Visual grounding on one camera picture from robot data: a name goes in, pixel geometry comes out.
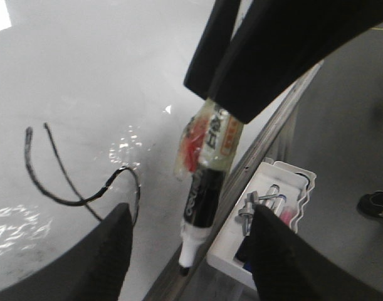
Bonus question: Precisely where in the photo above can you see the black drawn marker stroke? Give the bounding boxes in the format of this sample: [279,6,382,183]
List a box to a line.
[24,122,141,226]

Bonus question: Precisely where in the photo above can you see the pink marker in tray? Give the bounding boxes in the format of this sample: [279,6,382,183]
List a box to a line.
[280,206,298,226]

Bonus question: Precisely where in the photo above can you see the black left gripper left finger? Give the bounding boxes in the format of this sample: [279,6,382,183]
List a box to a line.
[0,203,133,300]

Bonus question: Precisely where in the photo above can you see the red round magnet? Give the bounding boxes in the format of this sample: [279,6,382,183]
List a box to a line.
[174,115,208,181]

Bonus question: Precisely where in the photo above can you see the black shoe on floor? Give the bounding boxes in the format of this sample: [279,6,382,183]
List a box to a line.
[357,191,383,219]

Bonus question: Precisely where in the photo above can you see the white whiteboard marker pen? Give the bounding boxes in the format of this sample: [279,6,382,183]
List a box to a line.
[179,99,244,276]

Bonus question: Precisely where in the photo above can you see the white plastic accessory tray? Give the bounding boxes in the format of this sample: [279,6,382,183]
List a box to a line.
[207,158,317,289]

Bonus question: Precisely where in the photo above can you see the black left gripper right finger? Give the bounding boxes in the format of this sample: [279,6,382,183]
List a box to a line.
[249,205,383,300]

